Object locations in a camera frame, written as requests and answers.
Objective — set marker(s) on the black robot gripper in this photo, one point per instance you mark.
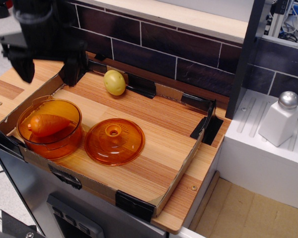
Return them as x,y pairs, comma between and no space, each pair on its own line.
46,33

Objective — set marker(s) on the orange plastic carrot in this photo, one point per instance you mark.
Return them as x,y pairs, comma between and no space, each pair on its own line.
45,124

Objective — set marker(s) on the orange transparent pot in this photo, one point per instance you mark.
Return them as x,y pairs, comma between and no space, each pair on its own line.
57,145

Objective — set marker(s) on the orange transparent pot lid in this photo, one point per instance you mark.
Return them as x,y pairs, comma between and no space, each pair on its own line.
114,142

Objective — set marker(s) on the cardboard fence with black tape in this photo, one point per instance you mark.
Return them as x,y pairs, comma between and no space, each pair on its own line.
146,156

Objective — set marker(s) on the yellow plastic potato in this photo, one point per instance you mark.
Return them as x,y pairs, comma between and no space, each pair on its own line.
114,82

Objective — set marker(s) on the grey toy oven front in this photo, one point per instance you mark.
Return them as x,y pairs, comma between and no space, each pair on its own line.
61,211

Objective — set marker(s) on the white salt shaker silver cap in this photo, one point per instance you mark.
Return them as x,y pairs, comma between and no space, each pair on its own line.
281,118

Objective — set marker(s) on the white toy sink drainboard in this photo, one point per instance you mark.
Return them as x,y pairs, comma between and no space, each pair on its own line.
247,159

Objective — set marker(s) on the dark grey vertical post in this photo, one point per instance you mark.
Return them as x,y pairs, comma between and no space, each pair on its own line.
255,31

